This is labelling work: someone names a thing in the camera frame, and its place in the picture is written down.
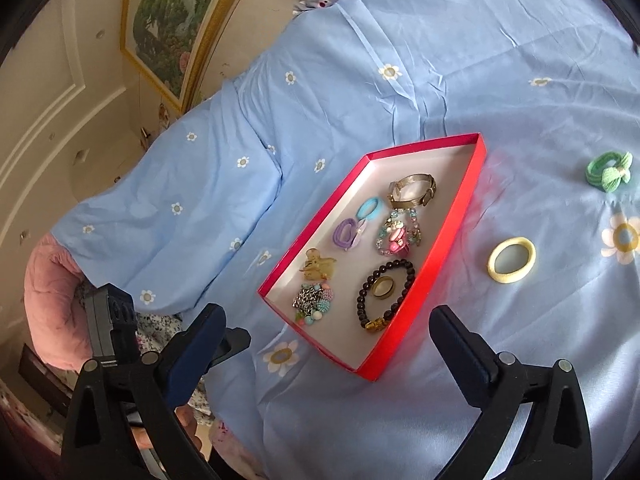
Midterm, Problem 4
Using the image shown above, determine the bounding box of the pink cushion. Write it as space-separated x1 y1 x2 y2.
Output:
24 233 92 372

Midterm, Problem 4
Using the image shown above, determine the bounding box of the blue hair tie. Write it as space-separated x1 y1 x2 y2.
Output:
354 196 388 224

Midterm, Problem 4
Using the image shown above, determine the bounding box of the light blue floral bedsheet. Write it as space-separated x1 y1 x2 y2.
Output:
53 0 639 479

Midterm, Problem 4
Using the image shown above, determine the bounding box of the bronze metal wristwatch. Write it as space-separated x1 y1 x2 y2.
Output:
387 174 437 209

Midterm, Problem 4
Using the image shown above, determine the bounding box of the person's left hand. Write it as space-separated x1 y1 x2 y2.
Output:
131 404 202 452

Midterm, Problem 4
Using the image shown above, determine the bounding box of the gold ring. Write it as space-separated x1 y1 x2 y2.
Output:
372 276 397 302

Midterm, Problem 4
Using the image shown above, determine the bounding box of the colorful charm bracelet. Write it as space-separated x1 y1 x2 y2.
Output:
290 280 335 328

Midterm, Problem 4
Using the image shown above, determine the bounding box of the black bead bracelet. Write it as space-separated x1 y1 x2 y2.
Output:
354 258 418 335

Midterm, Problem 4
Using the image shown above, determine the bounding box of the pink hair clip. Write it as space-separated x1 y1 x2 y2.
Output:
388 228 410 257

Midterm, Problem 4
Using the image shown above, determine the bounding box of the red shallow box tray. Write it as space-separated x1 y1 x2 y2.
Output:
258 133 486 382

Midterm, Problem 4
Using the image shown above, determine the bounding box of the gold hair claw clip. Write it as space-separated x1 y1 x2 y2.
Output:
300 248 337 282

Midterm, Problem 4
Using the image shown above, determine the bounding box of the gold framed landscape painting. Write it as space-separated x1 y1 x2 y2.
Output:
119 0 239 113

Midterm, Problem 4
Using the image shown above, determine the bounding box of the pastel crystal bead bracelet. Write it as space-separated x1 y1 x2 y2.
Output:
375 207 423 258

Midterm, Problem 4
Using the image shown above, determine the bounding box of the purple hair tie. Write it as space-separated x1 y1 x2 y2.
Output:
331 216 369 252

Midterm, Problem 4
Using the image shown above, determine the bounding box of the yellow hair tie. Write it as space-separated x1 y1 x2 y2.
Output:
486 236 537 285

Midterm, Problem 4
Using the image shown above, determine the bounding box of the green bow hair tie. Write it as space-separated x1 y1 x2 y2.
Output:
584 149 636 195

